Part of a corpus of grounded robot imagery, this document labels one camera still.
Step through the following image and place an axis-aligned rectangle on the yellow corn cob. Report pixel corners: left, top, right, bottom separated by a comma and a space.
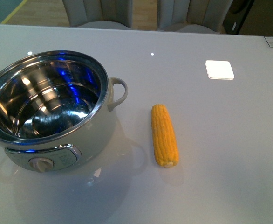
151, 104, 179, 168

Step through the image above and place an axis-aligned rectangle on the white electric cooking pot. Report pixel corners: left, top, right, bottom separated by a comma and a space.
0, 50, 128, 172

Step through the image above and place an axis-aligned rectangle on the left beige chair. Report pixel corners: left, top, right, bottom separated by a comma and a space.
62, 0, 133, 30

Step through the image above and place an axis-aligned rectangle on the beige chair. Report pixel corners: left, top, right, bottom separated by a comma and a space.
157, 0, 232, 34
62, 0, 133, 30

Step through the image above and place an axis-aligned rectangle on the right beige chair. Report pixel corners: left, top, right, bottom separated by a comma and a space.
157, 0, 232, 34

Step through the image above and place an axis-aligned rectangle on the dark cabinet in background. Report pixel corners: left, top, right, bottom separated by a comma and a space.
223, 0, 254, 35

